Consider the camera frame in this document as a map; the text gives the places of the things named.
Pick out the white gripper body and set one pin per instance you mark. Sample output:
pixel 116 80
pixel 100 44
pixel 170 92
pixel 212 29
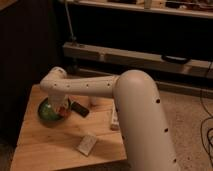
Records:
pixel 59 101

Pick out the red orange pepper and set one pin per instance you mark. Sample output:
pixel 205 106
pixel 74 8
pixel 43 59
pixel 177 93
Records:
pixel 62 111

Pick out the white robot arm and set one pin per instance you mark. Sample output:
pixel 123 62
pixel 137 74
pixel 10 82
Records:
pixel 142 120

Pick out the green ceramic bowl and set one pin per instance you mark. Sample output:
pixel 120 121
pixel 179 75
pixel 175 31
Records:
pixel 46 113

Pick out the black rectangular device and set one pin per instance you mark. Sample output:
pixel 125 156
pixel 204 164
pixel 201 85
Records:
pixel 78 108

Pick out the white plastic cup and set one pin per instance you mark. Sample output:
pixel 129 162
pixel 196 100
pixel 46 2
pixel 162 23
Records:
pixel 94 101

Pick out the wooden table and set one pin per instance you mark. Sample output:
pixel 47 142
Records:
pixel 52 146

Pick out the metal pole stand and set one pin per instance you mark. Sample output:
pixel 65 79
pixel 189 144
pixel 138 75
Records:
pixel 72 36

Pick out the long wooden beam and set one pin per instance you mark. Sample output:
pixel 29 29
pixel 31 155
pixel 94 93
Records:
pixel 136 59

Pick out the black object on beam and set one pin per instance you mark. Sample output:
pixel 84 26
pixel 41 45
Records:
pixel 176 60

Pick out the upper wooden shelf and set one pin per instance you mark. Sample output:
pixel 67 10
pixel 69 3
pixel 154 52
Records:
pixel 111 5

